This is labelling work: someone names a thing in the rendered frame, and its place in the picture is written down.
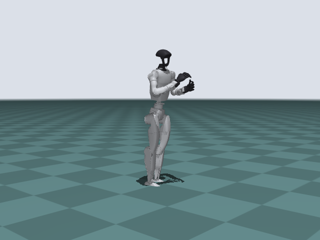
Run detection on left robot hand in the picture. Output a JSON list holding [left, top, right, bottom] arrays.
[[183, 80, 195, 93]]

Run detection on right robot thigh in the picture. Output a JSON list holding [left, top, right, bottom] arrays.
[[144, 112, 160, 155]]

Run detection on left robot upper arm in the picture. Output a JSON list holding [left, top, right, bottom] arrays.
[[170, 71, 177, 96]]

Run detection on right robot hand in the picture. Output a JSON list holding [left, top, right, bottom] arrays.
[[174, 72, 192, 87]]

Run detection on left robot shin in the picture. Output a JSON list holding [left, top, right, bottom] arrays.
[[154, 150, 165, 181]]

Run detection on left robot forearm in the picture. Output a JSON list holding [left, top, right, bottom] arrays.
[[175, 87, 185, 96]]

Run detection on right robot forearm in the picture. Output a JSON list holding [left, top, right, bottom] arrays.
[[153, 80, 178, 95]]

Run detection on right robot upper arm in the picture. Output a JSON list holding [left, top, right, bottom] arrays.
[[147, 71, 161, 98]]

